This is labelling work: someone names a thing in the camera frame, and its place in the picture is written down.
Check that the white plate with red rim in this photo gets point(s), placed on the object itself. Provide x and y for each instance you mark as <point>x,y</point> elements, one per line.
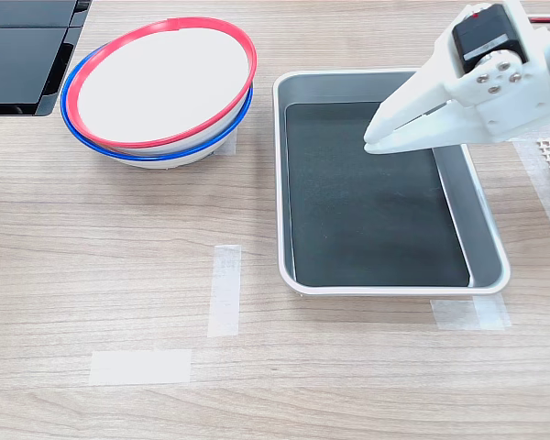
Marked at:
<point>165,82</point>

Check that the clear tape strip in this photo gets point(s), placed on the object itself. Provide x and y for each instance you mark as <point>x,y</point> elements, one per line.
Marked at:
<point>228,146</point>
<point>469,312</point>
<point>224,289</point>
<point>538,192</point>
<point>139,366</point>

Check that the steel tray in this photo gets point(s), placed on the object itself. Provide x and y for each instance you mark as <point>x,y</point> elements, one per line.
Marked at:
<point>481,229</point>

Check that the black mat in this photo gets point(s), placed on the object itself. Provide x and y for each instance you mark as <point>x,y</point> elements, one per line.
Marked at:
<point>371,220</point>

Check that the white plate with blue rim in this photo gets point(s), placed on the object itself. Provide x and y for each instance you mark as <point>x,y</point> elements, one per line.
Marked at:
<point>165,163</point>

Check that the black glossy panel device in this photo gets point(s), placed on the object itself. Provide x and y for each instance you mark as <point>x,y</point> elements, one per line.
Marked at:
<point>18,64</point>

